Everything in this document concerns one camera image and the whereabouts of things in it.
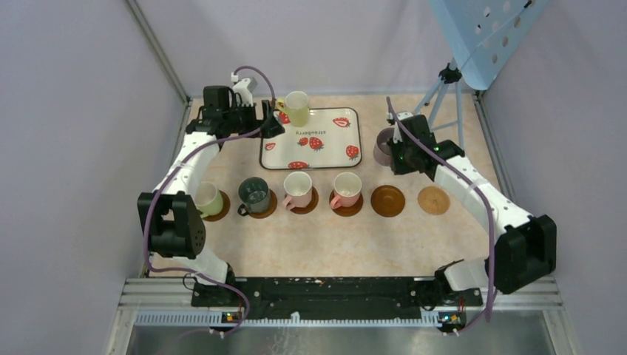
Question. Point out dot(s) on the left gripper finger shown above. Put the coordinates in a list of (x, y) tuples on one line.
[(267, 108), (272, 127)]

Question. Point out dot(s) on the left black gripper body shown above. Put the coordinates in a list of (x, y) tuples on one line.
[(242, 120)]

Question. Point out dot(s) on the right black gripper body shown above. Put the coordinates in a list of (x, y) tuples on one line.
[(401, 157)]

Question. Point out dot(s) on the purple mug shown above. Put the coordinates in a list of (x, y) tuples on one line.
[(381, 150)]

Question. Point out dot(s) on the green mug back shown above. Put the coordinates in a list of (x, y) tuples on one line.
[(294, 109)]

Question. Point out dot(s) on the brown coaster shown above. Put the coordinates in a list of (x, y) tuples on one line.
[(387, 201), (272, 207), (350, 210), (311, 205), (225, 209)]

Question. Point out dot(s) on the light tan coaster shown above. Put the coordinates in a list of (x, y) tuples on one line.
[(433, 200)]

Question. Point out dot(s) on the white strawberry tray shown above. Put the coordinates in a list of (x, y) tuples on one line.
[(330, 140)]

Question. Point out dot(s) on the pink mug front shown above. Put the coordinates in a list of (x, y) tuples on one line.
[(298, 188)]

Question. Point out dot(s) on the pink mug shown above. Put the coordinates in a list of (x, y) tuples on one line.
[(347, 188), (298, 188)]

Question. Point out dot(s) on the dark green mug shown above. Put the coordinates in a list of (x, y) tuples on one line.
[(255, 196)]

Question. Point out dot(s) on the pink mug back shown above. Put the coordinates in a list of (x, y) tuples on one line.
[(347, 188)]

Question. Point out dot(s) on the green mug front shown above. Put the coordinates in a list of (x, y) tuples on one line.
[(208, 200)]

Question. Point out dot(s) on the light blue music stand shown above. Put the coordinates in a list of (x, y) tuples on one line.
[(482, 36)]

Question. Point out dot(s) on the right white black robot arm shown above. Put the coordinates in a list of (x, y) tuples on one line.
[(522, 247)]

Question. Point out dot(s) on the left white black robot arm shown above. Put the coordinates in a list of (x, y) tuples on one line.
[(171, 224)]

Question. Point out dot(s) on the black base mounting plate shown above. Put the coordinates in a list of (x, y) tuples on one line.
[(335, 298)]

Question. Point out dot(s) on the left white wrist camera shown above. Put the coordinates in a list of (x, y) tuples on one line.
[(243, 88)]

